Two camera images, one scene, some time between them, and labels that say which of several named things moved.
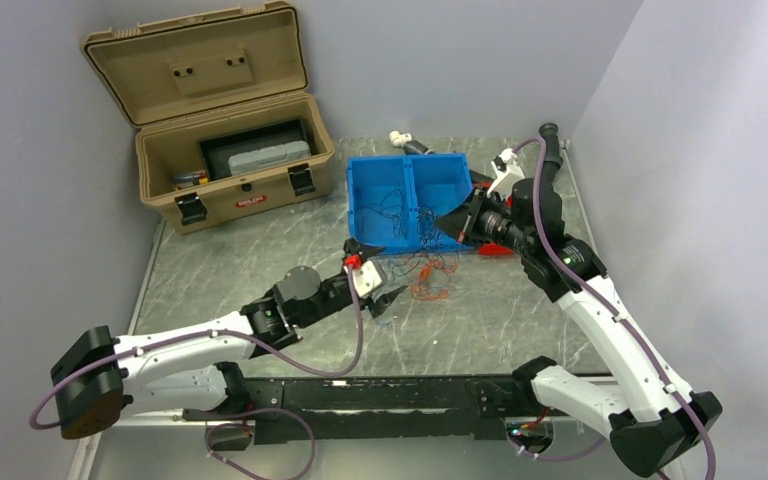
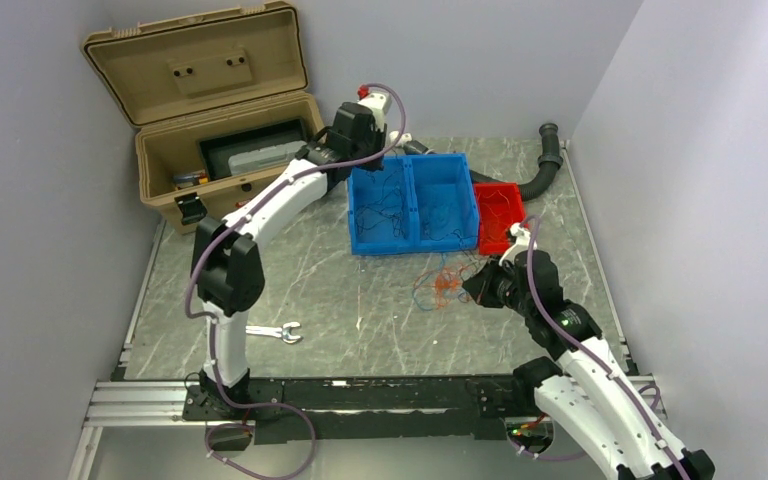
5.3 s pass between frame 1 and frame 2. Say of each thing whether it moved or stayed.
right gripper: moved
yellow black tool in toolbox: stayed
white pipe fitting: stayed
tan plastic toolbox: stayed
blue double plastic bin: stayed
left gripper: moved
